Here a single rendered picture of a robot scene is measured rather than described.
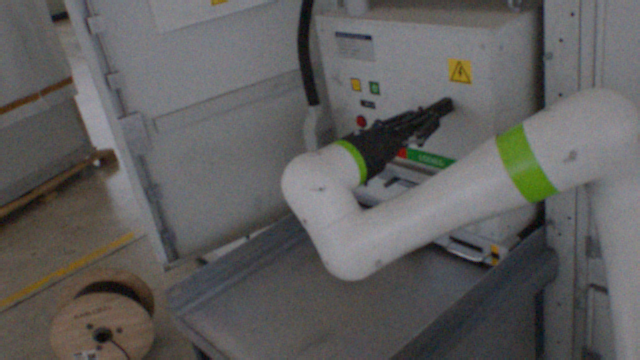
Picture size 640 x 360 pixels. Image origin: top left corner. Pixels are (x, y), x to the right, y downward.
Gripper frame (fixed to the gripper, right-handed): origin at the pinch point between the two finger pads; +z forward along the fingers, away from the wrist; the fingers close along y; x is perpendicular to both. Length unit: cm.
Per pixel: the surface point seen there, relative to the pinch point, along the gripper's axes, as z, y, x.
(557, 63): 16.0, 17.0, 6.2
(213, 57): -15, -56, 11
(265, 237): -23, -42, -33
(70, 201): 1, -326, -122
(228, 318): -45, -29, -38
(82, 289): -46, -159, -89
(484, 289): -7.5, 13.8, -34.8
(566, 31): 16.0, 18.8, 12.6
